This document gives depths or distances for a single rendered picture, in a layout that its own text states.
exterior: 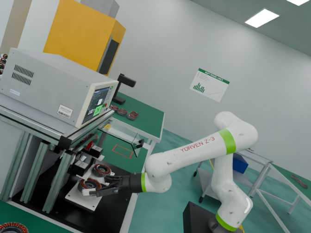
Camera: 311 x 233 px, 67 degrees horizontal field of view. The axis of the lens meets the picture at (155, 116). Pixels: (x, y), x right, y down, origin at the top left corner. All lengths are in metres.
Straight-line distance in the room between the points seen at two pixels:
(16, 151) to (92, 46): 3.88
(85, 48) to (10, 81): 3.71
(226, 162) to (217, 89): 5.22
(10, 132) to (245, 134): 0.97
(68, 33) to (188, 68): 3.09
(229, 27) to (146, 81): 2.53
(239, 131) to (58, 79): 0.81
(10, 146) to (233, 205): 1.06
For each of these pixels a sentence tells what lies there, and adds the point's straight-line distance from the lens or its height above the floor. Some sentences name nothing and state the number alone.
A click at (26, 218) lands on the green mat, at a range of 1.12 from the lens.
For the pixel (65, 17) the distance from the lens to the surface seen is 5.03.
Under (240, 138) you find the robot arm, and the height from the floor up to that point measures 1.36.
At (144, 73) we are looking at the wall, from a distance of 6.41.
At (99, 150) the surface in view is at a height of 0.92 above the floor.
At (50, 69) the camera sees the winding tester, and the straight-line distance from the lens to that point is 1.09.
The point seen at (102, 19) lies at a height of 1.85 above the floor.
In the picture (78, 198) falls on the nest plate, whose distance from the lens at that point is 1.23.
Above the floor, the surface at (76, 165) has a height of 0.92.
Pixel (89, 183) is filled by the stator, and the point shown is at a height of 0.83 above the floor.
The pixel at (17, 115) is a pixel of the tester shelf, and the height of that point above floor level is 1.11.
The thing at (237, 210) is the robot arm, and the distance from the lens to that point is 1.34.
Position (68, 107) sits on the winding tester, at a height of 1.18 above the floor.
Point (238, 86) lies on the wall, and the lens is 6.62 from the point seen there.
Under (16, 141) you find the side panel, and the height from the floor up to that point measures 1.01.
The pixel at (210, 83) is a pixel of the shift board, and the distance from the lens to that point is 6.46.
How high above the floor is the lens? 1.50
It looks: 11 degrees down
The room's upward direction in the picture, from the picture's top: 25 degrees clockwise
